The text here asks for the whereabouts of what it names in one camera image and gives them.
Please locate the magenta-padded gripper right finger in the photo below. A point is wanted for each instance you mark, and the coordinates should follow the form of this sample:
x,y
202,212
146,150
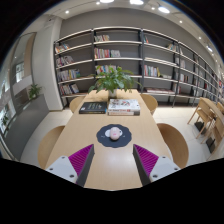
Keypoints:
x,y
165,166

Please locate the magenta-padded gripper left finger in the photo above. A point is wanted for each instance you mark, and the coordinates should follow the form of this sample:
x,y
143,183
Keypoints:
x,y
61,166

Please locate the pink computer mouse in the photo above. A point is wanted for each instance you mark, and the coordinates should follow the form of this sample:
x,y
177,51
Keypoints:
x,y
115,133

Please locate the dark round cartoon mouse pad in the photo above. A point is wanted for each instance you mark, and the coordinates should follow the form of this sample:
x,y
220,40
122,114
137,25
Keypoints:
x,y
103,140

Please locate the black book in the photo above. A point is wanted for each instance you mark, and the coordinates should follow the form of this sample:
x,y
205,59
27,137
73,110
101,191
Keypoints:
x,y
93,107

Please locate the white book orange spine text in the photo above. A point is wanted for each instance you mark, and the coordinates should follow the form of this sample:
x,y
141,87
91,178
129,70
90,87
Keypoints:
x,y
123,113

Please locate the large white illustrated book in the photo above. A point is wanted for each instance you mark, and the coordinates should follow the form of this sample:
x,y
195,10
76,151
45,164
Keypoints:
x,y
125,104

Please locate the small green background plant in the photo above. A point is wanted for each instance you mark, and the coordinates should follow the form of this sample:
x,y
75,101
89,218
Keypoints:
x,y
34,90

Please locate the green potted plant white pot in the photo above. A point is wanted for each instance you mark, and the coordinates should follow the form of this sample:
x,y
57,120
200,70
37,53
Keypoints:
x,y
113,80

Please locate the grey bookshelf unit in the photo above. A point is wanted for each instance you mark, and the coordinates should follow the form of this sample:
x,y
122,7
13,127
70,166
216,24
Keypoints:
x,y
116,36

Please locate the ceiling lights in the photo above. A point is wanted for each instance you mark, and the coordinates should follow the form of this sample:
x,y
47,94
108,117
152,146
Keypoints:
x,y
136,1

